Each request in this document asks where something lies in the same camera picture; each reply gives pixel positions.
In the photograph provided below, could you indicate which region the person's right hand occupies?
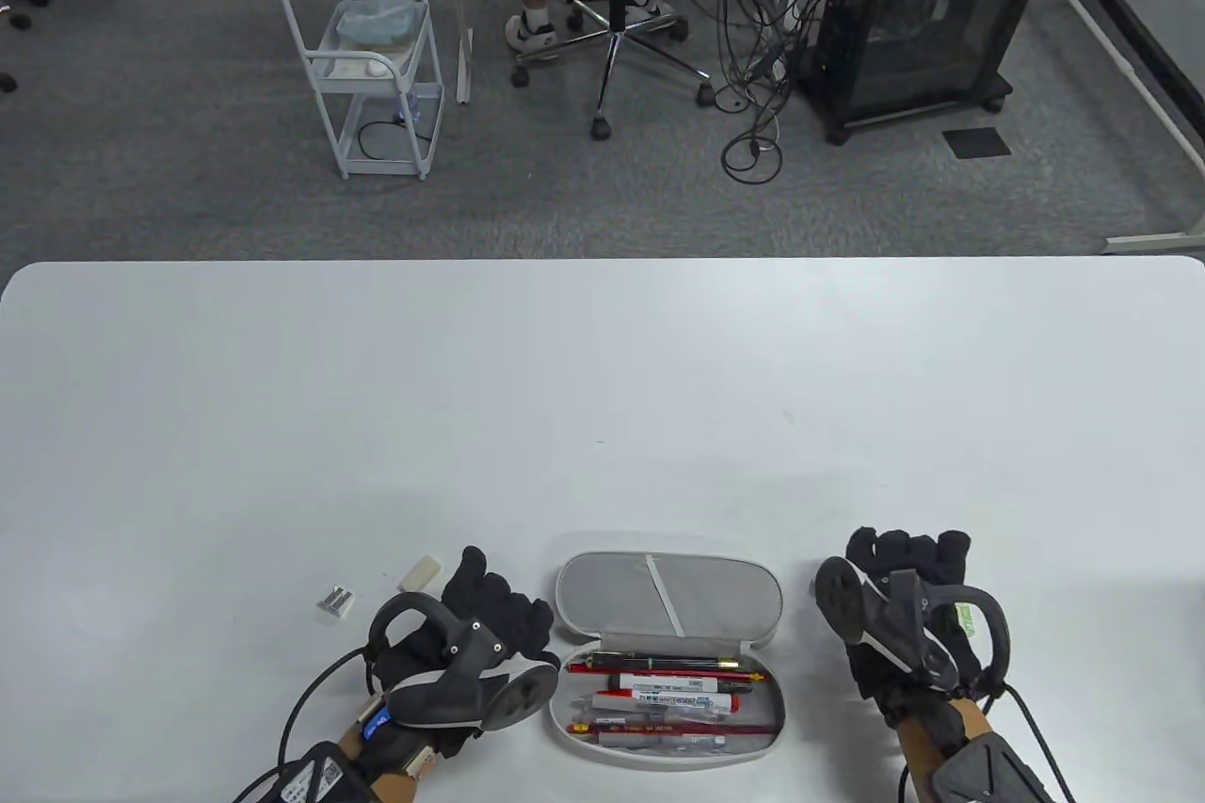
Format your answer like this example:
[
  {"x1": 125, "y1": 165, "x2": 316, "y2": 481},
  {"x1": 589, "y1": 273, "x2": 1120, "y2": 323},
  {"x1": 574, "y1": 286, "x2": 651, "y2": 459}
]
[{"x1": 843, "y1": 527, "x2": 1001, "y2": 731}]

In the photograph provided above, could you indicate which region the tangle of floor cables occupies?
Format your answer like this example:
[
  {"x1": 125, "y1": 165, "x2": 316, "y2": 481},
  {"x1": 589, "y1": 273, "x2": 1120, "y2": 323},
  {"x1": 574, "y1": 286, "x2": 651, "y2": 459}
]
[{"x1": 711, "y1": 0, "x2": 841, "y2": 185}]

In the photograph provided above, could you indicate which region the person's left forearm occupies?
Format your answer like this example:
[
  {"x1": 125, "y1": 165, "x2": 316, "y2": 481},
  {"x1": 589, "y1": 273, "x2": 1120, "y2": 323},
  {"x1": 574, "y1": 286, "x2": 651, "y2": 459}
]
[{"x1": 339, "y1": 728, "x2": 436, "y2": 803}]

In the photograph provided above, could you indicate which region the smartwatch with beige band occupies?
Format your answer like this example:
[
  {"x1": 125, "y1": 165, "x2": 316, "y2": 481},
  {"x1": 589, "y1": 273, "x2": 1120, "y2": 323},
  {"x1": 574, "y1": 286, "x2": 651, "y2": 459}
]
[{"x1": 358, "y1": 698, "x2": 439, "y2": 780}]

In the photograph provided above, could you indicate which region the white cartoon-print pencil case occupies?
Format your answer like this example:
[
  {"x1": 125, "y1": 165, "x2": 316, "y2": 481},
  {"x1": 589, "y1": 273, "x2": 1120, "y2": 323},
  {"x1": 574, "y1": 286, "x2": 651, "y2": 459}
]
[{"x1": 548, "y1": 551, "x2": 785, "y2": 774}]

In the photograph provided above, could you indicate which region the white desk leg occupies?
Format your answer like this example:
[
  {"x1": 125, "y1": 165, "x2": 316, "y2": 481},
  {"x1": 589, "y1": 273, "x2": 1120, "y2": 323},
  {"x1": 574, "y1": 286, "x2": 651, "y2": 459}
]
[{"x1": 441, "y1": 0, "x2": 476, "y2": 105}]

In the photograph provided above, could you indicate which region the white desk frame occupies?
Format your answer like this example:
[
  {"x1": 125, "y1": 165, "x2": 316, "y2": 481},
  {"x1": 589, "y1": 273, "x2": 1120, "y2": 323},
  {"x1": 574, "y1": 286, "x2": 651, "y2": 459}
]
[{"x1": 1040, "y1": 0, "x2": 1205, "y2": 256}]

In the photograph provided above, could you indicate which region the black-capped white marker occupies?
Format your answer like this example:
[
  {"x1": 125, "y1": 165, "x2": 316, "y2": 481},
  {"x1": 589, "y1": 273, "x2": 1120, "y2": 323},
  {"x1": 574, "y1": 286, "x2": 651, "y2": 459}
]
[{"x1": 607, "y1": 673, "x2": 754, "y2": 694}]

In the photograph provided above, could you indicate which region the person's left hand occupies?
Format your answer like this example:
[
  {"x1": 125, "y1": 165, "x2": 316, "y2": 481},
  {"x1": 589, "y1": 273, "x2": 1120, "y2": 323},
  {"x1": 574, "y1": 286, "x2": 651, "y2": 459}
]
[{"x1": 365, "y1": 546, "x2": 558, "y2": 759}]

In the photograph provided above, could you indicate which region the red pencil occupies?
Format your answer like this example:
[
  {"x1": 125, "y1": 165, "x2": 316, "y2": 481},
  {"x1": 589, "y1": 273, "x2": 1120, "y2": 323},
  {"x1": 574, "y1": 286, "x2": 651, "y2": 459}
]
[
  {"x1": 591, "y1": 720, "x2": 782, "y2": 738},
  {"x1": 565, "y1": 662, "x2": 768, "y2": 683}
]

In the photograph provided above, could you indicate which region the blue plastic bag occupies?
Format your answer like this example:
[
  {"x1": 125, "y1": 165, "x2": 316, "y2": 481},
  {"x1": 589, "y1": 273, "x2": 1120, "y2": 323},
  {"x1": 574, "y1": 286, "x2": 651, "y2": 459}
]
[{"x1": 336, "y1": 0, "x2": 418, "y2": 47}]

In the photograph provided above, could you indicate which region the black floor plate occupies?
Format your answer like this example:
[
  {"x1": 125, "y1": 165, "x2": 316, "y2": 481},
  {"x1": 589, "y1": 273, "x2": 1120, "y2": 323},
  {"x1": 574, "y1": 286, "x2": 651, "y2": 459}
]
[{"x1": 943, "y1": 126, "x2": 1013, "y2": 160}]

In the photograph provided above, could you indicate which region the red-capped white marker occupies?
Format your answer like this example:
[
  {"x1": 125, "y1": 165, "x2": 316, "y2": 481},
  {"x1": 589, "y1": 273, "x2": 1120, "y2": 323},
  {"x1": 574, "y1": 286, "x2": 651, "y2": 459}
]
[{"x1": 591, "y1": 692, "x2": 738, "y2": 714}]

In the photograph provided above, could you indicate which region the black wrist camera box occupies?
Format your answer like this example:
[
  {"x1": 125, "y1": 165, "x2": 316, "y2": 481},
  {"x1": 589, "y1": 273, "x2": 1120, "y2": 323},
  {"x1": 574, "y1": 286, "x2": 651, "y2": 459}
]
[
  {"x1": 273, "y1": 742, "x2": 378, "y2": 803},
  {"x1": 932, "y1": 732, "x2": 1055, "y2": 803}
]

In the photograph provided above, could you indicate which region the black mesh cabinet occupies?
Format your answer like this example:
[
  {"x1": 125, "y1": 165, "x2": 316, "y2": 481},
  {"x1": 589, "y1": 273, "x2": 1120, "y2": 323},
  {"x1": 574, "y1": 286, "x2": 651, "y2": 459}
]
[{"x1": 795, "y1": 0, "x2": 1060, "y2": 147}]

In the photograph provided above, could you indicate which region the black and gold pen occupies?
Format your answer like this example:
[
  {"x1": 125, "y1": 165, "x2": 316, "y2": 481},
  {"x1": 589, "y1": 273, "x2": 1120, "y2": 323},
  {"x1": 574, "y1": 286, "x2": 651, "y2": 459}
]
[{"x1": 586, "y1": 650, "x2": 745, "y2": 670}]

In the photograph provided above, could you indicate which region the person's right forearm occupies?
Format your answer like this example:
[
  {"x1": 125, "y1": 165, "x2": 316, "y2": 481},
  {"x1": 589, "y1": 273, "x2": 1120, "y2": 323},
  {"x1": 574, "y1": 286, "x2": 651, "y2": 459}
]
[{"x1": 890, "y1": 695, "x2": 994, "y2": 803}]

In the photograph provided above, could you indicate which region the white utility cart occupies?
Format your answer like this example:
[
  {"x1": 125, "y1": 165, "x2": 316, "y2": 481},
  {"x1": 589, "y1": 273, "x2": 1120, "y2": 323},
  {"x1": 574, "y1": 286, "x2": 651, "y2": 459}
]
[{"x1": 280, "y1": 0, "x2": 446, "y2": 181}]

